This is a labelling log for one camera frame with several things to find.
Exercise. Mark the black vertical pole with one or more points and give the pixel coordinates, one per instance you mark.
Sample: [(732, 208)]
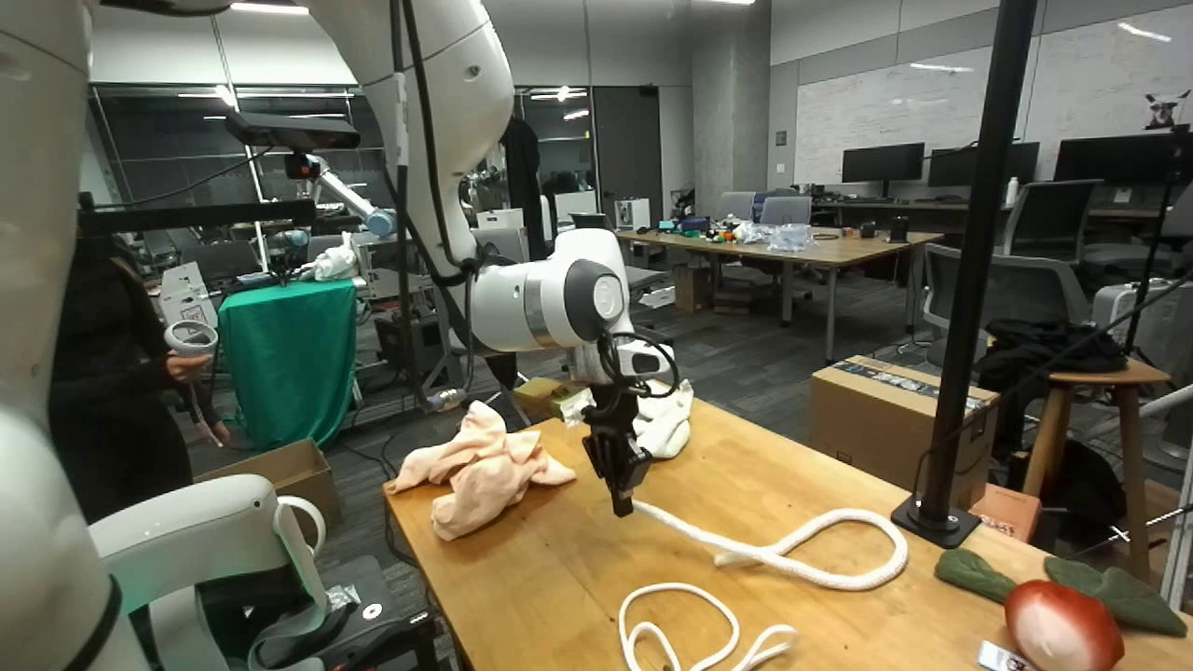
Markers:
[(980, 248)]

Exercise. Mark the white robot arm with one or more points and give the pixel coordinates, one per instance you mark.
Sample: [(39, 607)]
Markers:
[(524, 302)]

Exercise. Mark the person's hand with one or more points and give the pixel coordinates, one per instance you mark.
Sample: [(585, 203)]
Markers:
[(188, 365)]

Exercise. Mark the dark green cloth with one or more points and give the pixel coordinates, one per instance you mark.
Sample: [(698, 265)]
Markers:
[(1118, 599)]

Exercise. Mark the small cardboard box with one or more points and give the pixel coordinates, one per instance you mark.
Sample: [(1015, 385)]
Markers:
[(291, 471)]

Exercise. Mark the pale pink cloth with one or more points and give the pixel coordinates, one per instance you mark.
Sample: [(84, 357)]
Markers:
[(477, 477)]

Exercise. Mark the person in dark clothes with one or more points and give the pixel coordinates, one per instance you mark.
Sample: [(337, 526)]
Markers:
[(112, 395)]

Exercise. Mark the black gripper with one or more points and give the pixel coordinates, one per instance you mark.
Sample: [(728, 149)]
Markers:
[(611, 428)]

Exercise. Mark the cardboard box with dark strip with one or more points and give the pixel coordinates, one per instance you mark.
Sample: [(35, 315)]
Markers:
[(897, 410)]

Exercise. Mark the white towel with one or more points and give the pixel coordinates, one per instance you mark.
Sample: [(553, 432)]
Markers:
[(674, 428)]

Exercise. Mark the long wooden desk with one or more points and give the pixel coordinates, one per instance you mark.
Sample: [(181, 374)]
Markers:
[(859, 248)]

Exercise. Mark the wooden stool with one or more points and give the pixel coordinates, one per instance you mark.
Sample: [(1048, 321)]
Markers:
[(1094, 374)]

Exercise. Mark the grey office chair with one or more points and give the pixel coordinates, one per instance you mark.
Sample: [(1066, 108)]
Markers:
[(1030, 293)]

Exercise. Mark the black office chair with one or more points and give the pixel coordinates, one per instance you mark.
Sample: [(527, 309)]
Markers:
[(1056, 216)]

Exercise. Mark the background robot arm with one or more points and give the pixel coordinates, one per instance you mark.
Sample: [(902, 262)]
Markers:
[(291, 131)]

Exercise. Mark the black tripod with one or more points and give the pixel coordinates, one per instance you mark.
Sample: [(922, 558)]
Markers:
[(1164, 114)]

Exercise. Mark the green cloth cover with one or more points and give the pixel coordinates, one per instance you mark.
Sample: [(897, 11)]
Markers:
[(291, 357)]

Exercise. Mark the white VR controller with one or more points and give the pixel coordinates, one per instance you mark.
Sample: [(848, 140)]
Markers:
[(188, 336)]

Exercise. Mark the white paper sign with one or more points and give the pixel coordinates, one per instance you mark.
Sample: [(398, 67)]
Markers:
[(188, 293)]

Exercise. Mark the black computer monitor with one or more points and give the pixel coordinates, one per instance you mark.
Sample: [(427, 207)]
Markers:
[(880, 160), (952, 166), (1118, 157)]

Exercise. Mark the wall whiteboard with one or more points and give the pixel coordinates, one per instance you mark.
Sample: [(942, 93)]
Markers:
[(897, 98)]

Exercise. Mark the red round object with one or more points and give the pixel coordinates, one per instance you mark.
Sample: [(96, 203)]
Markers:
[(1062, 626)]

